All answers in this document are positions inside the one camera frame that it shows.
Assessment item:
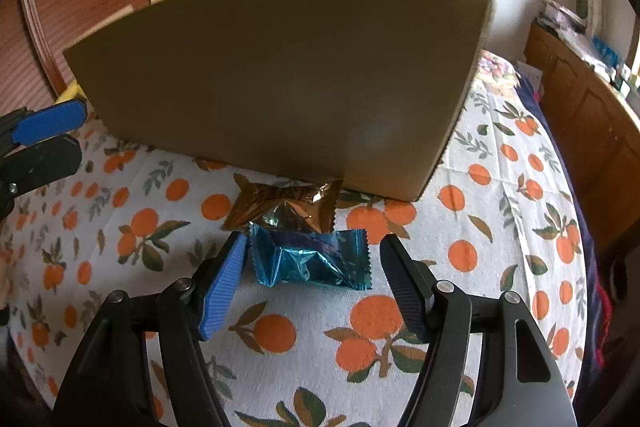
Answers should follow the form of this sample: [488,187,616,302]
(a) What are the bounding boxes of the blue boxes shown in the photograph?
[592,37,619,66]

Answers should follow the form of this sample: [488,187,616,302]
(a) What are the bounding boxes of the yellow plastic bag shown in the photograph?
[56,82,87,106]

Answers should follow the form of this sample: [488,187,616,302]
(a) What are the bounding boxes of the teal foil snack packet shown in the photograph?
[248,222,375,292]

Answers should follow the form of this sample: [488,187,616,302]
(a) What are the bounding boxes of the brown cardboard box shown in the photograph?
[62,0,496,203]

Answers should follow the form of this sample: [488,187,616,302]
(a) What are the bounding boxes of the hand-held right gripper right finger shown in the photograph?
[378,234,579,427]

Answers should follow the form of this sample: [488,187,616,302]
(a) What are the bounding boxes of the floral pillow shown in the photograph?
[472,49,522,88]

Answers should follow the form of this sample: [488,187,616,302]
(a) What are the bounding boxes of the dark blue blanket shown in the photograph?
[514,61,610,408]

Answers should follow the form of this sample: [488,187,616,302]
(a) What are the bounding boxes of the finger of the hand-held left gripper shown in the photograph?
[0,99,89,148]
[0,133,84,220]

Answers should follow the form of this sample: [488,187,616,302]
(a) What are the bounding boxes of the pile of papers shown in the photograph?
[536,0,589,34]

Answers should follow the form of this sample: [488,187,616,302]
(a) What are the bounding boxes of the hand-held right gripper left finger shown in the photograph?
[52,231,250,427]

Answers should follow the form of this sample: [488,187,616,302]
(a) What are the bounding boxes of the wooden cabinet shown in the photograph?
[523,21,640,254]

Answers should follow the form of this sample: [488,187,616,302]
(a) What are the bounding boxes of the brown foil snack packet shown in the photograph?
[222,173,345,236]

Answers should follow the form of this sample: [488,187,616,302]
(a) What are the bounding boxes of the orange fruit print bedsheet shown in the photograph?
[0,77,589,427]

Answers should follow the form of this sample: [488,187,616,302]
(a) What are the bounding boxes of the red cloth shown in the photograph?
[597,277,618,348]

